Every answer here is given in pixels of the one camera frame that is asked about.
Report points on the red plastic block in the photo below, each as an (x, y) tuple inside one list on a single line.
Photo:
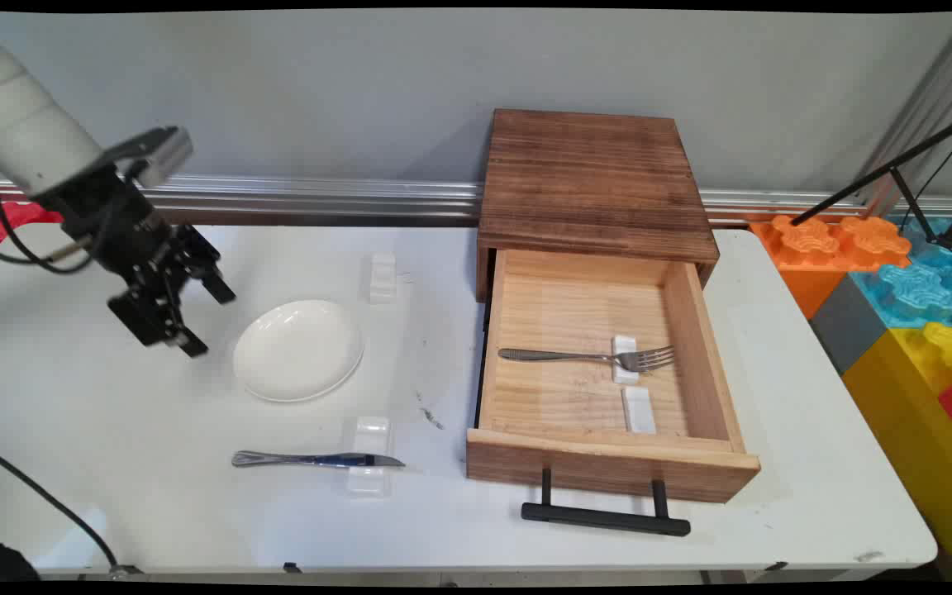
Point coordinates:
[(9, 216)]

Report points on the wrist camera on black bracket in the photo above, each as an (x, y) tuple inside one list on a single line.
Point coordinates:
[(165, 157)]

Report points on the blue foam block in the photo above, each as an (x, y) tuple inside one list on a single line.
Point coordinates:
[(918, 289)]

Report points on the steel serrated table knife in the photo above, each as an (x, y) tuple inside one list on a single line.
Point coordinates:
[(311, 459)]

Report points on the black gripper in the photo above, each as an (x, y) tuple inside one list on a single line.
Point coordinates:
[(116, 219)]

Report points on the dark wooden drawer cabinet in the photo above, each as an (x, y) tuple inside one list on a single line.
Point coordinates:
[(596, 178)]

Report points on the grey curtain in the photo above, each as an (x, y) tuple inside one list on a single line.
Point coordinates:
[(951, 83)]

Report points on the aluminium rail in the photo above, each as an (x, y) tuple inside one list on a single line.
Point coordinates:
[(319, 198)]

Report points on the orange foam block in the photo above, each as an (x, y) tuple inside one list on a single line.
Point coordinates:
[(815, 248)]

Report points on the black tripod stand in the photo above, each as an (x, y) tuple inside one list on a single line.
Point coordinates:
[(881, 171)]

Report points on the light wooden drawer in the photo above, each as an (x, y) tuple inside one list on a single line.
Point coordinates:
[(608, 467)]

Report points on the grey foam block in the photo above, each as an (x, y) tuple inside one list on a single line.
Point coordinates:
[(848, 326)]

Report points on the steel fork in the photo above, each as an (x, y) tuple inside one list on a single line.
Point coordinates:
[(559, 356)]

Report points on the white ceramic plate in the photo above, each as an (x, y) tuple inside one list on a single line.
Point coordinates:
[(298, 351)]

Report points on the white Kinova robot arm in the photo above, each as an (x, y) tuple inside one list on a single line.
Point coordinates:
[(21, 107)]

